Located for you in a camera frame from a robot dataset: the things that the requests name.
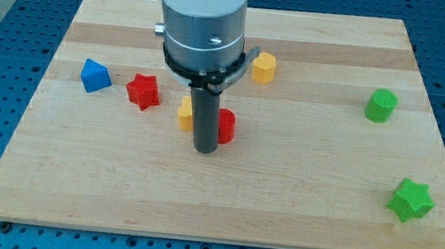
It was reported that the yellow heart block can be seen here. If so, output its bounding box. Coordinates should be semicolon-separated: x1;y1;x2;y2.
176;96;194;132

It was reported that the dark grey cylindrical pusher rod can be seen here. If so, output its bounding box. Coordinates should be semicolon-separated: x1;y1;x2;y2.
191;87;220;153

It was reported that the black clamp with metal lever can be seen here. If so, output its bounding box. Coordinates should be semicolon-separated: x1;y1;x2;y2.
162;45;260;95

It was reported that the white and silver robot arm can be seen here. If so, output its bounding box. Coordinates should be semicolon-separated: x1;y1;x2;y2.
161;0;248;85

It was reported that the blue cube block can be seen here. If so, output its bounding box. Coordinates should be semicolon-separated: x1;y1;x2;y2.
80;59;112;93

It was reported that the green cylinder block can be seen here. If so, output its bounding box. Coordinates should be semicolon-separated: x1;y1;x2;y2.
364;89;398;123

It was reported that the red star block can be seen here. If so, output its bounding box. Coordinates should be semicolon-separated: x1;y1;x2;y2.
126;73;160;111

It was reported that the yellow hexagon block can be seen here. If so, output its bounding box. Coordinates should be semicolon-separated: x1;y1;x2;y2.
251;52;277;85

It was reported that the red cylinder block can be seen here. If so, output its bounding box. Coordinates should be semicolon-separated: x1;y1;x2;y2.
218;108;237;144

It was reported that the wooden board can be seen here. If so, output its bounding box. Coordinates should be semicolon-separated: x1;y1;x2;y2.
0;0;445;249

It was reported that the green star block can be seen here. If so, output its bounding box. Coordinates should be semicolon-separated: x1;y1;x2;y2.
386;178;434;223

